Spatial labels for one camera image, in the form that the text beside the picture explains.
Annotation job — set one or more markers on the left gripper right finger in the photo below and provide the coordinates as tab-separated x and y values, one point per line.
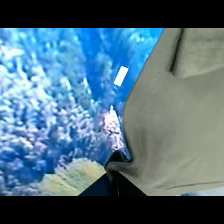
125	187

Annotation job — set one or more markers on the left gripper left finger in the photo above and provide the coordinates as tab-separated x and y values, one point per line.
100	188

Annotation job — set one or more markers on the grey T-shirt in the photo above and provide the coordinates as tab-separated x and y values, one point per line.
173	126

